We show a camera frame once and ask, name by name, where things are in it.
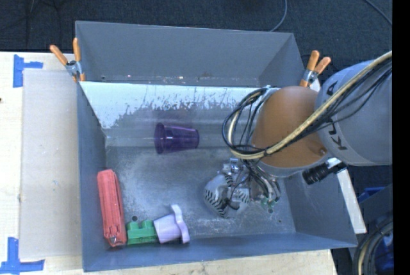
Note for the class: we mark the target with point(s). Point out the white black-striped toy animal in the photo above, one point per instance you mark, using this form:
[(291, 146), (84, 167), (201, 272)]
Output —
[(216, 195)]

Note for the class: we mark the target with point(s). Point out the purple plastic cup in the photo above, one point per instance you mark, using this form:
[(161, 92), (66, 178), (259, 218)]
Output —
[(176, 138)]

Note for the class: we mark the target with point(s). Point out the pale lilac plastic cap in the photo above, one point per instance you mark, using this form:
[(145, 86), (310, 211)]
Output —
[(168, 228)]

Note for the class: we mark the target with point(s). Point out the green toy brick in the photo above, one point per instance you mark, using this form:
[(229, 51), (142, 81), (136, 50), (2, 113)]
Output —
[(141, 232)]

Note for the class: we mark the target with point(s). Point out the grey metal bin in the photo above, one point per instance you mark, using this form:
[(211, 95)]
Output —
[(179, 52)]

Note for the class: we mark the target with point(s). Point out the red-brown flat block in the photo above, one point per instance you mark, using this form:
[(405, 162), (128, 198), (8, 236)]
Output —
[(110, 203)]

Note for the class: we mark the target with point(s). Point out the pale wood board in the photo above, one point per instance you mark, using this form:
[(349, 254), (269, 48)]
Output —
[(48, 155)]

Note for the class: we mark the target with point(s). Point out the black cylinder on white bracket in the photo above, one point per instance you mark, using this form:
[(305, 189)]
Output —
[(317, 173)]

